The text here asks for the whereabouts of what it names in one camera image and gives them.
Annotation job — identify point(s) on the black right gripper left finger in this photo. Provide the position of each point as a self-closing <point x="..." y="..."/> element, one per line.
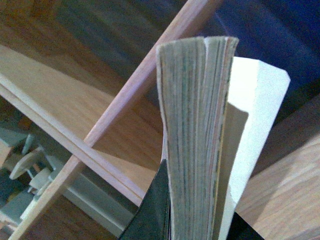
<point x="152" y="219"/>

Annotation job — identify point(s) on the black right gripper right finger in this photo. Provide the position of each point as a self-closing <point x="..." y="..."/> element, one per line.
<point x="241" y="230"/>

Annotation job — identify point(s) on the white book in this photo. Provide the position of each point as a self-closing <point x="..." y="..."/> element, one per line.
<point x="217" y="112"/>

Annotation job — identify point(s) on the grey metal stand parts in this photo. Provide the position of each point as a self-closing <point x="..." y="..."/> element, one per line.
<point x="27" y="159"/>

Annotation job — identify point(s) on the light wooden bookshelf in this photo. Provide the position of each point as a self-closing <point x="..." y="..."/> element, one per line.
<point x="108" y="124"/>

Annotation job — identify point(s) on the dark blue curtain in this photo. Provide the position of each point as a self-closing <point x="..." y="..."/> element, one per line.
<point x="282" y="33"/>

